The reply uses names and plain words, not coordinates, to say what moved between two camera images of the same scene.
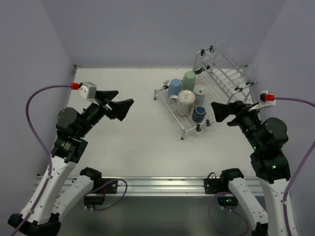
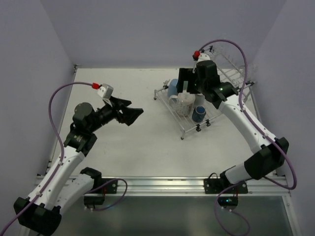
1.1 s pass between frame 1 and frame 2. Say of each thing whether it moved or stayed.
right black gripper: moved
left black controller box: stayed
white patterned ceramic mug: stayed
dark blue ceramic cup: stayed
